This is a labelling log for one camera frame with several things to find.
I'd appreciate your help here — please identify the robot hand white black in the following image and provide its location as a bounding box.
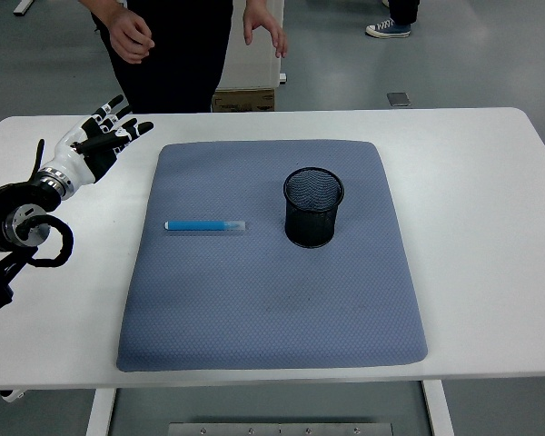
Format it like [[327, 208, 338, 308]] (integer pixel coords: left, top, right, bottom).
[[43, 94, 154, 187]]

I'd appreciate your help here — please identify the blue marker with clear cap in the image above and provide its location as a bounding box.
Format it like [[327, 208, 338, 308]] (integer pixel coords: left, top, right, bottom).
[[163, 219, 247, 233]]

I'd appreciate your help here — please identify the person's right hand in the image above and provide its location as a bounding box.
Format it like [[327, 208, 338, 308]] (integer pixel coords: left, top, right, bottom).
[[108, 6, 156, 64]]

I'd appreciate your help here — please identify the person's hand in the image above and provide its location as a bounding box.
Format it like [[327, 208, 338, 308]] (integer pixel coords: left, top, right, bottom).
[[108, 6, 156, 64], [243, 0, 288, 59]]

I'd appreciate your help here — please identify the person's left hand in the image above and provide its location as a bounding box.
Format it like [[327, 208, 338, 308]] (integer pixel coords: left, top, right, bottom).
[[243, 0, 288, 59]]

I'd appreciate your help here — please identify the black mesh pen holder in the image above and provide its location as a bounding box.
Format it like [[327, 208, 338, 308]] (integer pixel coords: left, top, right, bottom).
[[282, 166, 345, 249]]

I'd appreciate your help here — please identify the person in dark trousers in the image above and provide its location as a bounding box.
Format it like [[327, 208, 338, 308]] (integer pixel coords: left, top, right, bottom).
[[79, 0, 288, 114]]

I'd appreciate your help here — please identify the brown cardboard box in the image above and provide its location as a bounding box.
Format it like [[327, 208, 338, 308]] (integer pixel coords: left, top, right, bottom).
[[211, 88, 276, 114]]

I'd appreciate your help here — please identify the white cabinet column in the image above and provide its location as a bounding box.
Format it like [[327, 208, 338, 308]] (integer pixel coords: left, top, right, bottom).
[[217, 0, 286, 91]]

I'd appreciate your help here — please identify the blue-grey textured mat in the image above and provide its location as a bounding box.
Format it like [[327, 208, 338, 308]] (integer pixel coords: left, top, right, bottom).
[[115, 139, 429, 373]]

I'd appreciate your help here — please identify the white table leg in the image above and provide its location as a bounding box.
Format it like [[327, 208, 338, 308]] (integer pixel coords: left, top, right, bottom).
[[421, 379, 455, 436], [84, 388, 118, 436]]

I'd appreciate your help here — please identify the person with blue sneakers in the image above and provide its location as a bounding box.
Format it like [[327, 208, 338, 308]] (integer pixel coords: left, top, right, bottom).
[[365, 0, 421, 40]]

